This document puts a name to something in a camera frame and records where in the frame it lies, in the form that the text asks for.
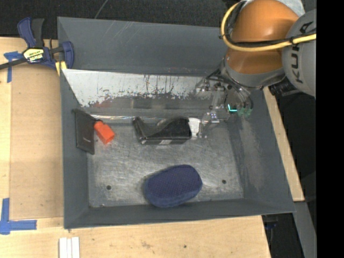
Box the black flat block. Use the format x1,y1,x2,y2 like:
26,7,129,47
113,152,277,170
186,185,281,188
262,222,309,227
71,108,96,155

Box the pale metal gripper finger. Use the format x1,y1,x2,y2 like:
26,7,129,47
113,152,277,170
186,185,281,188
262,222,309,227
188,118,202,139
200,112,220,139

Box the grey metal bin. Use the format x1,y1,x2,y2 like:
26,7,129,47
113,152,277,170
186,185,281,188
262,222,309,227
56,16,297,230

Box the orange small box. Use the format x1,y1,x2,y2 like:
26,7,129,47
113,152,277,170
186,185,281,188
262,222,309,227
94,120,116,145

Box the blue oval sponge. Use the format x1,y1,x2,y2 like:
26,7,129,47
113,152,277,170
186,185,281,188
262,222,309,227
143,164,204,209

